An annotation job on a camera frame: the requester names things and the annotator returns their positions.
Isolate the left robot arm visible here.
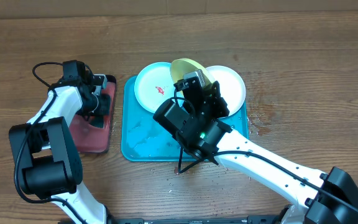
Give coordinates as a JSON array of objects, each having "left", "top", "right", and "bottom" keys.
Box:
[{"left": 9, "top": 60, "right": 116, "bottom": 223}]

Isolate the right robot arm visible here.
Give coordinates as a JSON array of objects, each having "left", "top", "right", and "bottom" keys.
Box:
[{"left": 153, "top": 77, "right": 358, "bottom": 223}]

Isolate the light blue plate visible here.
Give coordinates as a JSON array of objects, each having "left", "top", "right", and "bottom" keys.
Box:
[{"left": 134, "top": 62, "right": 174, "bottom": 113}]

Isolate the white plate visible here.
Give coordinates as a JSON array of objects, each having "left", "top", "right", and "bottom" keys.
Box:
[{"left": 206, "top": 65, "right": 246, "bottom": 116}]

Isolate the orange green scrub sponge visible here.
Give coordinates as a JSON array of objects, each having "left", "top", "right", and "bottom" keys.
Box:
[{"left": 89, "top": 116, "right": 108, "bottom": 129}]

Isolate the yellow-green plate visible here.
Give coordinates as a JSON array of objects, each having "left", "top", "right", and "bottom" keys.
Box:
[{"left": 170, "top": 58, "right": 215, "bottom": 94}]

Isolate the teal plastic tray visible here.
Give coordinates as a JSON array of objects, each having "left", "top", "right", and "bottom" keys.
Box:
[{"left": 121, "top": 73, "right": 250, "bottom": 162}]

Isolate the black tray with red water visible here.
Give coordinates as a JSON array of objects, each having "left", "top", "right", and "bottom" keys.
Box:
[{"left": 69, "top": 75, "right": 116, "bottom": 153}]

